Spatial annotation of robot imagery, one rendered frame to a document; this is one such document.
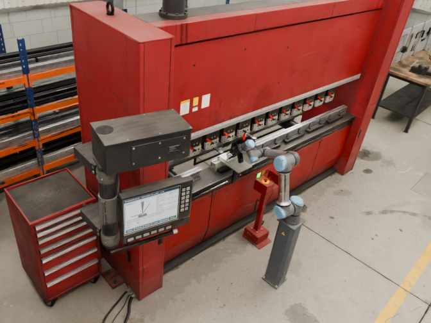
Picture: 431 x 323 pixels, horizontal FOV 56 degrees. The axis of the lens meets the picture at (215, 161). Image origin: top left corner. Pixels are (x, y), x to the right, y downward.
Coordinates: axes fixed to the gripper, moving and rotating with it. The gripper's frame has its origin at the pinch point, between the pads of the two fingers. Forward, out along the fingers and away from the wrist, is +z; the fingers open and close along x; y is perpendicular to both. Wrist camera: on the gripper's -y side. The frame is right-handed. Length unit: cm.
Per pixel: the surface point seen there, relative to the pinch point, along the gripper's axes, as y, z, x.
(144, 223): -16, -59, 134
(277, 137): -1, 5, -76
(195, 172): 2.5, 7.8, 35.6
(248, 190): -35, 30, -28
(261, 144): -1, 6, -52
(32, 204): 35, 33, 162
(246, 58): 63, -68, -7
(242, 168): -13.0, -9.9, 0.9
